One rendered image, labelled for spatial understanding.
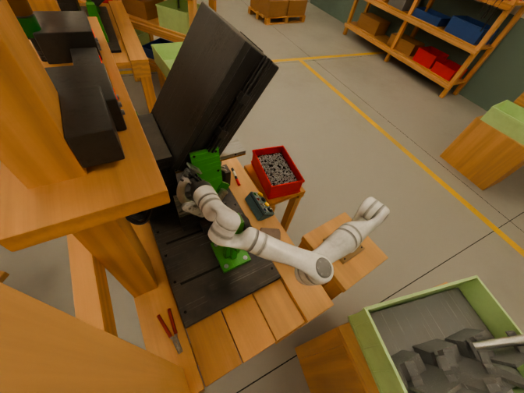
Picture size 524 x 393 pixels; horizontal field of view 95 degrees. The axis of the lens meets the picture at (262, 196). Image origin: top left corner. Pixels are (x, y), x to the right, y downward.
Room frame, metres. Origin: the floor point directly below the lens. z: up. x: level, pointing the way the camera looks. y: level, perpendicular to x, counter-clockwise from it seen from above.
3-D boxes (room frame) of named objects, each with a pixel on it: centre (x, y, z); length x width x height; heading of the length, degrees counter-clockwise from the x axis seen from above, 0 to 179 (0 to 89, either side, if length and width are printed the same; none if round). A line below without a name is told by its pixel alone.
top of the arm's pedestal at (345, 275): (0.65, -0.47, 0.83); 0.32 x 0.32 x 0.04; 43
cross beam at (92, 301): (0.46, 0.64, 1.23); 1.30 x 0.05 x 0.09; 39
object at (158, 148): (0.69, 0.53, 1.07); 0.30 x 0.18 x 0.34; 39
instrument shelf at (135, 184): (0.53, 0.55, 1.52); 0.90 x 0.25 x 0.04; 39
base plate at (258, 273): (0.69, 0.35, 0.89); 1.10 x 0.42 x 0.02; 39
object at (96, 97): (0.33, 0.34, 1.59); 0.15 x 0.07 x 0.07; 39
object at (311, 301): (0.87, 0.14, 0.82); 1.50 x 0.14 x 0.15; 39
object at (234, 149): (0.82, 0.33, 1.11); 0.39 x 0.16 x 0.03; 129
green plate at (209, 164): (0.68, 0.26, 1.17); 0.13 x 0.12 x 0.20; 39
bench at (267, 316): (0.69, 0.35, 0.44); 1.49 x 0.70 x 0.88; 39
